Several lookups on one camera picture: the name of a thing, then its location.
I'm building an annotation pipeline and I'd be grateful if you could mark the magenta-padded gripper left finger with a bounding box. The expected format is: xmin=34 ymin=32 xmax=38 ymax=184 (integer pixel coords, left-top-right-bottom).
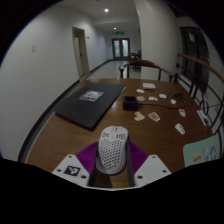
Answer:
xmin=51 ymin=141 xmax=101 ymax=188

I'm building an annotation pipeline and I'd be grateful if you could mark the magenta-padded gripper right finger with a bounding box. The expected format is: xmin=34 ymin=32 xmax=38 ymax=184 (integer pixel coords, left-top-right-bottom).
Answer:
xmin=125 ymin=140 xmax=173 ymax=188

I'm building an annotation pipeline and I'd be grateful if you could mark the white perforated computer mouse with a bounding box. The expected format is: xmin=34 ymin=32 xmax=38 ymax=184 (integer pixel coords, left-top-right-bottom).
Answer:
xmin=95 ymin=125 xmax=130 ymax=176

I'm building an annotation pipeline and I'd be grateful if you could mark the teal cartoon-print mouse pad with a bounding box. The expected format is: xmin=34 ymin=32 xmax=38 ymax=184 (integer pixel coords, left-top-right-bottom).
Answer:
xmin=182 ymin=134 xmax=221 ymax=168

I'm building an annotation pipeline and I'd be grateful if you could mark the large black mouse pad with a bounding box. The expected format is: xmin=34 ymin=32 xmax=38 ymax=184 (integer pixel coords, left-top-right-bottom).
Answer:
xmin=53 ymin=81 xmax=127 ymax=132

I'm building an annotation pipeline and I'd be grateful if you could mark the orange cartoon sticker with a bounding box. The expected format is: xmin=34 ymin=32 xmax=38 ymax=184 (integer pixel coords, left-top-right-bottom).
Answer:
xmin=147 ymin=111 xmax=161 ymax=123

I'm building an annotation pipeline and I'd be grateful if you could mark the orange and white sticker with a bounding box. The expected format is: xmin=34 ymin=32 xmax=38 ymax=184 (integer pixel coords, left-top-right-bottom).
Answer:
xmin=133 ymin=110 xmax=147 ymax=123

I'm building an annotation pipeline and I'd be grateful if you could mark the small black charger box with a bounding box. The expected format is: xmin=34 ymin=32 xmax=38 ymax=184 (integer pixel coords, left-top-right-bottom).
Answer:
xmin=122 ymin=95 xmax=140 ymax=112

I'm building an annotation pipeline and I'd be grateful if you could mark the white flat strip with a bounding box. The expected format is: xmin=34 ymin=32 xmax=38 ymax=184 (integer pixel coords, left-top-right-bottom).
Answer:
xmin=196 ymin=109 xmax=210 ymax=127

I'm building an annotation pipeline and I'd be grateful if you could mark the printed paper card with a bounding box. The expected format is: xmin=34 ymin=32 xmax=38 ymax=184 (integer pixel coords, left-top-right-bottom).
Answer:
xmin=78 ymin=90 xmax=105 ymax=103

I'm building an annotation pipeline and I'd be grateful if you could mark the small black gadget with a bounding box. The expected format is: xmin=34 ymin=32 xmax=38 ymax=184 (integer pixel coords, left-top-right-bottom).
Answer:
xmin=169 ymin=91 xmax=185 ymax=101

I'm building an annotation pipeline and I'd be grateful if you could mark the small cream box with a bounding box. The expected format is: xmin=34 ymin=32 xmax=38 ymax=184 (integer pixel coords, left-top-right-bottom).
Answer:
xmin=142 ymin=82 xmax=157 ymax=91

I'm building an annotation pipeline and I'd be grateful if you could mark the wooden armchair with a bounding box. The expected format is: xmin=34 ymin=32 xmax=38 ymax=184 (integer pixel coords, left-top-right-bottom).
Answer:
xmin=118 ymin=58 xmax=177 ymax=83

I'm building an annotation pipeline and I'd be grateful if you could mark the beige door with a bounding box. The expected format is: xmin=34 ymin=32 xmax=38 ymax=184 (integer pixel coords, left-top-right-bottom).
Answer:
xmin=71 ymin=26 xmax=91 ymax=80

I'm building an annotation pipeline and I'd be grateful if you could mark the glass double door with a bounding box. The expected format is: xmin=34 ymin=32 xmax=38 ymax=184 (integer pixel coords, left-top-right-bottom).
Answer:
xmin=111 ymin=37 xmax=131 ymax=61

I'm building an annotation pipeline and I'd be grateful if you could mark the black cable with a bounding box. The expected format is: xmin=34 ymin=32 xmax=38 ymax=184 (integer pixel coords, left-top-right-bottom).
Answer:
xmin=137 ymin=101 xmax=186 ymax=110

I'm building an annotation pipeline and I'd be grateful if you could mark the wooden chair with black frame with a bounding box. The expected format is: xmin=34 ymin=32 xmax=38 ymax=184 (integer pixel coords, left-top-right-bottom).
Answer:
xmin=173 ymin=51 xmax=224 ymax=134

